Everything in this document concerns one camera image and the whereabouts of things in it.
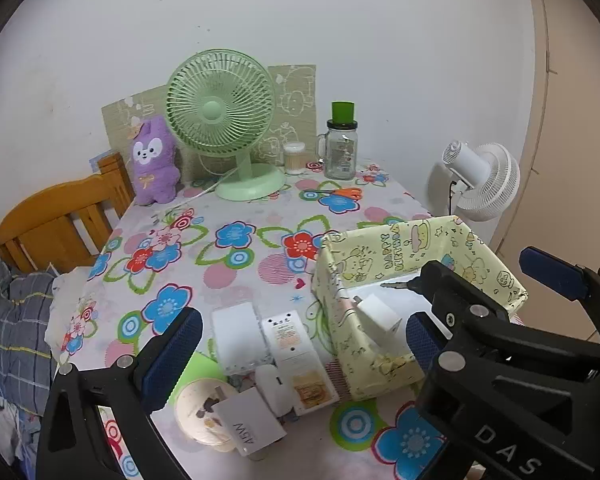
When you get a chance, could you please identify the white router box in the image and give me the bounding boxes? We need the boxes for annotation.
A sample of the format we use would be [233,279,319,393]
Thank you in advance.
[211,302,273,376]

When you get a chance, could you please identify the beige door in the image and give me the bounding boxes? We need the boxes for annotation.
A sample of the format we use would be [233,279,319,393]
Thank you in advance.
[488,0,600,344]

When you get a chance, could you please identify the purple plush toy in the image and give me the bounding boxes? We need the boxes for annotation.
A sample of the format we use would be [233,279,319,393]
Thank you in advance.
[130,116,181,206]

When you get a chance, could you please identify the wooden chair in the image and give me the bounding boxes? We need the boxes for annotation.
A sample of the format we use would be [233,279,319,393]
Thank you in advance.
[0,153,134,273]

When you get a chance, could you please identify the black car key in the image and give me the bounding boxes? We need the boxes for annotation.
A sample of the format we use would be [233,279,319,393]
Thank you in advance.
[380,276,422,295]

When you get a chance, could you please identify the white charger cube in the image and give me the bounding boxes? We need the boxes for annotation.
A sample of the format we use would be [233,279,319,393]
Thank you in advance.
[353,294,402,346]

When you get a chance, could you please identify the orange handled scissors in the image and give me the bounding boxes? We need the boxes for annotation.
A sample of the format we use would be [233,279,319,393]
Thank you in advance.
[317,188,363,200]

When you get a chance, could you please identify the plaid blue bedding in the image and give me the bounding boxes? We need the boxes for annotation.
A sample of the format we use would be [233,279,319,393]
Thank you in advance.
[0,258,56,479]

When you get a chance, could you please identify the cotton swab container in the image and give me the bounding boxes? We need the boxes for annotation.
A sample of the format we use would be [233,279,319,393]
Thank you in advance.
[283,141,306,174]

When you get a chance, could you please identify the green round mirror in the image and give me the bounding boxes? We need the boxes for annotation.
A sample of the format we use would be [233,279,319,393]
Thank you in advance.
[168,352,237,453]

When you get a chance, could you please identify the white earbuds case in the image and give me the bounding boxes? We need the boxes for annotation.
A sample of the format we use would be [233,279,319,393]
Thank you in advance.
[254,364,294,417]

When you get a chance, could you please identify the beige cartoon cardboard panel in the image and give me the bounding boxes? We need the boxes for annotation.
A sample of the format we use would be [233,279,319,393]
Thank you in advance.
[102,64,317,184]

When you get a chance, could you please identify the white labelled power adapter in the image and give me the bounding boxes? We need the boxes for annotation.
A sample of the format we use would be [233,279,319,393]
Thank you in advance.
[261,310,339,416]

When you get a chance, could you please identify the white standing fan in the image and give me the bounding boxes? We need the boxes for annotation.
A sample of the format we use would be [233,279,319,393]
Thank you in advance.
[425,140,521,223]

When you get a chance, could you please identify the green desk fan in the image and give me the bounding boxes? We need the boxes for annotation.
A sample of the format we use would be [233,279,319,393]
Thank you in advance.
[164,49,285,202]

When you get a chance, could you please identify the white 45W charger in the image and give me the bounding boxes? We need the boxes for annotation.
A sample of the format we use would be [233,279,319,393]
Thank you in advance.
[214,387,287,462]

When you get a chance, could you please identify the floral tablecloth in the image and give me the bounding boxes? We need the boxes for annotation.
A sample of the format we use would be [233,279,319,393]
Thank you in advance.
[47,165,440,479]

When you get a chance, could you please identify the yellow cartoon storage box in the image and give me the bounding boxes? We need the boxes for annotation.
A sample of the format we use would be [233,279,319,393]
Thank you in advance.
[312,216,528,401]

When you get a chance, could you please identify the glass jar green lid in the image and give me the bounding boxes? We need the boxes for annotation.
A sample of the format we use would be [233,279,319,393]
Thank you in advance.
[317,101,358,180]

